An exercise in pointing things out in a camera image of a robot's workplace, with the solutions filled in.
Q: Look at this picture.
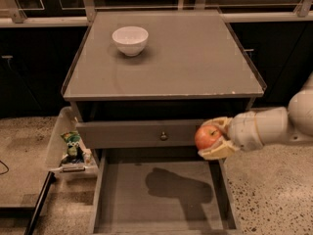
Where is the red apple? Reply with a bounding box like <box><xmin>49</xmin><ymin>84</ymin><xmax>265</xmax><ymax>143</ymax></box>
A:
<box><xmin>195</xmin><ymin>124</ymin><xmax>222</xmax><ymax>150</ymax></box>

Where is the green snack bag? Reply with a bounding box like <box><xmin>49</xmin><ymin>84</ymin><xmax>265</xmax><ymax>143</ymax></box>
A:
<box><xmin>61</xmin><ymin>131</ymin><xmax>83</xmax><ymax>164</ymax></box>

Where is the black floor cable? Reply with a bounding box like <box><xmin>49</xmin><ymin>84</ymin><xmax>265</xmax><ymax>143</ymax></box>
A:
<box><xmin>0</xmin><ymin>160</ymin><xmax>10</xmax><ymax>176</ymax></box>

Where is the clear plastic storage bin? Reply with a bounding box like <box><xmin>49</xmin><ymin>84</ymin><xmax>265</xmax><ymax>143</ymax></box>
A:
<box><xmin>45</xmin><ymin>107</ymin><xmax>98</xmax><ymax>180</ymax></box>

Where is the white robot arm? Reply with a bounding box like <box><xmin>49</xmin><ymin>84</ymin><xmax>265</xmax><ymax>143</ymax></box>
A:
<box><xmin>195</xmin><ymin>73</ymin><xmax>313</xmax><ymax>161</ymax></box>

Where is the white ceramic bowl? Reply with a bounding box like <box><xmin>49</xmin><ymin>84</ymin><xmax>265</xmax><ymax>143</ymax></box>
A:
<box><xmin>112</xmin><ymin>26</ymin><xmax>149</xmax><ymax>57</ymax></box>

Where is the round metal drawer knob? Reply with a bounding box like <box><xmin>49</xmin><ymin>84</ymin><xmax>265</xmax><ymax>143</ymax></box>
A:
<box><xmin>159</xmin><ymin>132</ymin><xmax>168</xmax><ymax>141</ymax></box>

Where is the grey top drawer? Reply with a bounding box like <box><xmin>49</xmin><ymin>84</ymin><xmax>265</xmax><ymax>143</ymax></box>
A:
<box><xmin>76</xmin><ymin>119</ymin><xmax>203</xmax><ymax>149</ymax></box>

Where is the metal window railing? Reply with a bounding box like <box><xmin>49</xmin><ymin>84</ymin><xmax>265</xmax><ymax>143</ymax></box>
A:
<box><xmin>0</xmin><ymin>0</ymin><xmax>313</xmax><ymax>26</ymax></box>

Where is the grey drawer cabinet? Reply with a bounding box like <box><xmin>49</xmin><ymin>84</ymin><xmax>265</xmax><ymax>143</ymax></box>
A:
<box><xmin>60</xmin><ymin>9</ymin><xmax>268</xmax><ymax>162</ymax></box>

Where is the grey open middle drawer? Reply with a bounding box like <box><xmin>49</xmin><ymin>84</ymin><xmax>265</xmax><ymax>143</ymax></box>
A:
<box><xmin>88</xmin><ymin>148</ymin><xmax>244</xmax><ymax>235</ymax></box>

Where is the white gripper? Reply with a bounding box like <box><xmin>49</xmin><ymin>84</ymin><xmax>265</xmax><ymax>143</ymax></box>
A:
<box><xmin>198</xmin><ymin>112</ymin><xmax>263</xmax><ymax>161</ymax></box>

